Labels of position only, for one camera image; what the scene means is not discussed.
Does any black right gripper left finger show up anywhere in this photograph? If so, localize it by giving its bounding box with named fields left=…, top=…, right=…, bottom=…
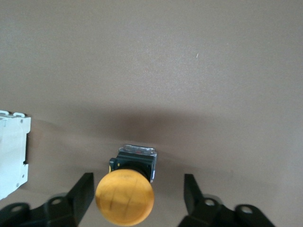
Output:
left=0, top=172, right=95, bottom=227

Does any yellow push button switch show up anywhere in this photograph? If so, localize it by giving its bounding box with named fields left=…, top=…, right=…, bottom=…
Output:
left=95, top=144, right=158, bottom=226

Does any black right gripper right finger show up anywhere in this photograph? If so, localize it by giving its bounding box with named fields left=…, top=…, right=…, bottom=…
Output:
left=177, top=174, right=278, bottom=227

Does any white circuit breaker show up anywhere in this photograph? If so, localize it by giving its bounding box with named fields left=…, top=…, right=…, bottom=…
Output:
left=0, top=110, right=32, bottom=201

